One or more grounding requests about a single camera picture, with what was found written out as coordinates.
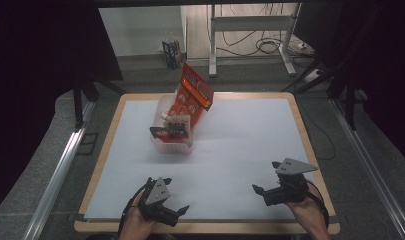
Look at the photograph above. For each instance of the white metal stand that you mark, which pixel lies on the white metal stand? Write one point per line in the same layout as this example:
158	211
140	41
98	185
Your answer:
212	40

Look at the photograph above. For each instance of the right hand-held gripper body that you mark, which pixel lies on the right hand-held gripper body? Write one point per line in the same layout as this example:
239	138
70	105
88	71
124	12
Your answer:
290	190

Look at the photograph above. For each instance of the large red snack bag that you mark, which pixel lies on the large red snack bag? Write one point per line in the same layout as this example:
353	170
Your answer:
193	90

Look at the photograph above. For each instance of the black tripod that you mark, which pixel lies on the black tripod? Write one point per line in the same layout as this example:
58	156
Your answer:
350	103

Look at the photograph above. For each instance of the black stand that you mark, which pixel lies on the black stand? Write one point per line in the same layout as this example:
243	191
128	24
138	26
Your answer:
78	106

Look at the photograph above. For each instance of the dark curtain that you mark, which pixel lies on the dark curtain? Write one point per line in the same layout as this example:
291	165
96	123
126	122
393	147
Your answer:
40	66
386	66

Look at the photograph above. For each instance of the wooden table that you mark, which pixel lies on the wooden table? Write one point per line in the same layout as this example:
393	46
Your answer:
206	228

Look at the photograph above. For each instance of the aluminium rail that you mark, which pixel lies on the aluminium rail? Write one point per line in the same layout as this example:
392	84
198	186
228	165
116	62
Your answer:
60	173
370	160

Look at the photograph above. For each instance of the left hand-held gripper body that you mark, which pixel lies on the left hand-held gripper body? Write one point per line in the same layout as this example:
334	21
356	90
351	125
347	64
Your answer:
158	200

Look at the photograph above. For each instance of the person's right hand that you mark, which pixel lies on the person's right hand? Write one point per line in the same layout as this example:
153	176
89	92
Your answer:
310	216

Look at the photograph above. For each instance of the white power strip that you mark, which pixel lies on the white power strip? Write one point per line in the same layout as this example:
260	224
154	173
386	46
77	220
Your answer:
312	75

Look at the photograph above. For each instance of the clear plastic container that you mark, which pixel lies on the clear plastic container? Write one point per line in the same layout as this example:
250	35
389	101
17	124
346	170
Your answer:
158	113

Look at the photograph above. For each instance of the red and black snack packet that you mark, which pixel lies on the red and black snack packet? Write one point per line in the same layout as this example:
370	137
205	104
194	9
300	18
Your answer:
163	135

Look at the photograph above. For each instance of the person's left hand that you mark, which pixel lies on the person's left hand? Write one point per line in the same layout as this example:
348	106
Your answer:
136	223

